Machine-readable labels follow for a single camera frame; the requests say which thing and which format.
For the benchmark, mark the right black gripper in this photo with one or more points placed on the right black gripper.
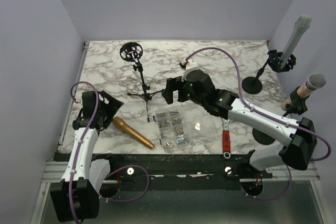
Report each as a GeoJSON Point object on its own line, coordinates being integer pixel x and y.
{"type": "Point", "coordinates": [173, 84]}

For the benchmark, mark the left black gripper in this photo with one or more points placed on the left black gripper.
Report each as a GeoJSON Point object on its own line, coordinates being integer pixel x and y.
{"type": "Point", "coordinates": [113, 106]}

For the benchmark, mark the gold microphone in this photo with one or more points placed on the gold microphone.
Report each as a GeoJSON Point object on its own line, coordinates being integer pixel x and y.
{"type": "Point", "coordinates": [127, 129]}

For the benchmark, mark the black tripod microphone stand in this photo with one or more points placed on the black tripod microphone stand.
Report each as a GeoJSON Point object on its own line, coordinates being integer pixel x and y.
{"type": "Point", "coordinates": [132, 52]}

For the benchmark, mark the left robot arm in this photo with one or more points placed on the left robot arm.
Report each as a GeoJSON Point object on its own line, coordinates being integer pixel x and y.
{"type": "Point", "coordinates": [76, 195]}

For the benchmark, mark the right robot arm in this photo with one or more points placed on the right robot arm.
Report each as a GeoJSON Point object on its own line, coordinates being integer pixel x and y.
{"type": "Point", "coordinates": [296, 139]}

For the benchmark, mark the black round-base clip stand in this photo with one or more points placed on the black round-base clip stand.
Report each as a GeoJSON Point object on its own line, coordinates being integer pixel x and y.
{"type": "Point", "coordinates": [265, 137]}

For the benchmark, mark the grey microphone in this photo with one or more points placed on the grey microphone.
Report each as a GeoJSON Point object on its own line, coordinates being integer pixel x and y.
{"type": "Point", "coordinates": [301, 26]}

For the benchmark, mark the clear plastic screw box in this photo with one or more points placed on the clear plastic screw box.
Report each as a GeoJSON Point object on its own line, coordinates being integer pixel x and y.
{"type": "Point", "coordinates": [173, 129]}

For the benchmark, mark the small white paper scrap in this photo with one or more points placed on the small white paper scrap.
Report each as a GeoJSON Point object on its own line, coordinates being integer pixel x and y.
{"type": "Point", "coordinates": [197, 126]}

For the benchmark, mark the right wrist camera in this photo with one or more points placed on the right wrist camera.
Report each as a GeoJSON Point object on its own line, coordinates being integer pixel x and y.
{"type": "Point", "coordinates": [188, 66]}

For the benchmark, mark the red-handled adjustable wrench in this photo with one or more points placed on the red-handled adjustable wrench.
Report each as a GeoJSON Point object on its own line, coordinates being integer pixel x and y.
{"type": "Point", "coordinates": [226, 139]}

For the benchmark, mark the black round-base shock-mount stand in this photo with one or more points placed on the black round-base shock-mount stand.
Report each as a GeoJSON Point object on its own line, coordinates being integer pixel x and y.
{"type": "Point", "coordinates": [276, 63]}

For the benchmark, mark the black front mounting rail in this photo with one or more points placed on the black front mounting rail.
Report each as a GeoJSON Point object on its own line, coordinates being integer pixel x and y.
{"type": "Point", "coordinates": [163, 172]}

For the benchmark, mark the cork-handle silver-head microphone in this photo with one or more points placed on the cork-handle silver-head microphone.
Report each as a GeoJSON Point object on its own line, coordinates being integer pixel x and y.
{"type": "Point", "coordinates": [315, 81]}

